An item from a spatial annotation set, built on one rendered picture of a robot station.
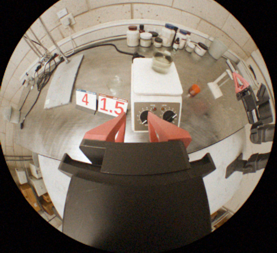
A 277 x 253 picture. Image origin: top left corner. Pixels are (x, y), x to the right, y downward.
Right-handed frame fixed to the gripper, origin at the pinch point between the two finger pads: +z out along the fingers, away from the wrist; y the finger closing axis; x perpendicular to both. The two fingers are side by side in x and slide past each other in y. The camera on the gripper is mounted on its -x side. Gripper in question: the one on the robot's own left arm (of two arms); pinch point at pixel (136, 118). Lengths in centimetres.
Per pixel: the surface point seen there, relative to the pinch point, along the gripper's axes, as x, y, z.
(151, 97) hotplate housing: 1.0, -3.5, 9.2
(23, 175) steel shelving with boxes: 91, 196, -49
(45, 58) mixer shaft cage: -16.2, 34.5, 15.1
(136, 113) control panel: 4.4, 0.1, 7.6
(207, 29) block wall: -42, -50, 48
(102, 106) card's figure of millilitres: 5.0, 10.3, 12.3
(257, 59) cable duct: -53, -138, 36
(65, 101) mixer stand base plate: 3.6, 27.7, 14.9
